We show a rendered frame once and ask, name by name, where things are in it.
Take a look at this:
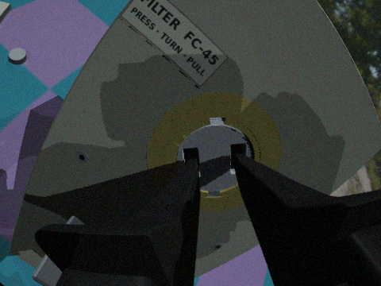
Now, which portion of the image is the grey cylinder with two slots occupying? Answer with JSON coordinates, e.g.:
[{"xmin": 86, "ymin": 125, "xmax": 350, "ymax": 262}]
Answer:
[{"xmin": 177, "ymin": 117, "xmax": 252, "ymax": 191}]

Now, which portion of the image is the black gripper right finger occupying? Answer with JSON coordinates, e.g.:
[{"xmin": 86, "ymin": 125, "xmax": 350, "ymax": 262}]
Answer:
[{"xmin": 234, "ymin": 153, "xmax": 381, "ymax": 286}]

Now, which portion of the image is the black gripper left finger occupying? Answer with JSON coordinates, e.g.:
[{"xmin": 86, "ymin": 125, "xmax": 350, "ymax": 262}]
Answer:
[{"xmin": 35, "ymin": 158, "xmax": 201, "ymax": 286}]

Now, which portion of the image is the grey short cylinder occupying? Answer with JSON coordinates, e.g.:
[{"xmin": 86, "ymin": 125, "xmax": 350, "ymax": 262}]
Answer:
[{"xmin": 9, "ymin": 48, "xmax": 26, "ymax": 64}]

